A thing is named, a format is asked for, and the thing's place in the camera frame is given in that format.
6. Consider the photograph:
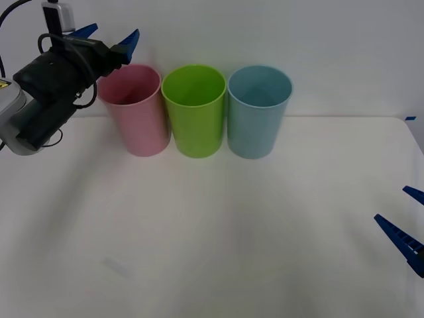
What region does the pale blue plastic bin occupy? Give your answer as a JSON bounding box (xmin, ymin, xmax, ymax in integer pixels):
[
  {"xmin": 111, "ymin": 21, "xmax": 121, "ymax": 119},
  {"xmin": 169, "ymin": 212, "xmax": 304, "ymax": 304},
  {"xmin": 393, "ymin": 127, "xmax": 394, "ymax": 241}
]
[{"xmin": 227, "ymin": 64, "xmax": 293, "ymax": 160}]

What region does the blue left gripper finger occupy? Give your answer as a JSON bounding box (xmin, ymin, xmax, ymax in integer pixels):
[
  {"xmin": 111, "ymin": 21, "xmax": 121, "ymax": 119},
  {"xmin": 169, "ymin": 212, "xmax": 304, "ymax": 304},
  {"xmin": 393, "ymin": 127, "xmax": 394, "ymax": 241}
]
[
  {"xmin": 110, "ymin": 28, "xmax": 140, "ymax": 68},
  {"xmin": 70, "ymin": 23, "xmax": 99, "ymax": 38}
]

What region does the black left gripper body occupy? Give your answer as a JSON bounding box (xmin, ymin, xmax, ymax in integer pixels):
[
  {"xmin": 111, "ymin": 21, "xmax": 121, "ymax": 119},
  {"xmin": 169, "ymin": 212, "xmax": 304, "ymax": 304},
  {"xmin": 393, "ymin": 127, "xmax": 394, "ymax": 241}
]
[{"xmin": 62, "ymin": 35, "xmax": 122, "ymax": 81}]

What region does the green plastic bin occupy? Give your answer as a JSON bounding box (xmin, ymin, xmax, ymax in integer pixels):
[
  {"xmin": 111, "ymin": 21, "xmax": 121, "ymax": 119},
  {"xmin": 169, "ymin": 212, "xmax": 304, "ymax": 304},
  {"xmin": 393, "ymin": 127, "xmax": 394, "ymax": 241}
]
[{"xmin": 161, "ymin": 64, "xmax": 228, "ymax": 159}]

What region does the pink plastic bin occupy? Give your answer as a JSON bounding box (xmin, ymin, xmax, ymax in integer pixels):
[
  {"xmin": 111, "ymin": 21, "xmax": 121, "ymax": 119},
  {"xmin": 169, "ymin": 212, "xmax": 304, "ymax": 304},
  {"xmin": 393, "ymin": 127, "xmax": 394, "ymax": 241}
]
[{"xmin": 97, "ymin": 64, "xmax": 172, "ymax": 158}]

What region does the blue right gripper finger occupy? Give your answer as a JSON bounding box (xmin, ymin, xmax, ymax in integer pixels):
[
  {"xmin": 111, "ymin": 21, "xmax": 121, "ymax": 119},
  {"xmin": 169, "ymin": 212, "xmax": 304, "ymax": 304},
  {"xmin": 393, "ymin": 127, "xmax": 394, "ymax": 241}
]
[
  {"xmin": 401, "ymin": 185, "xmax": 424, "ymax": 205},
  {"xmin": 374, "ymin": 213, "xmax": 424, "ymax": 279}
]

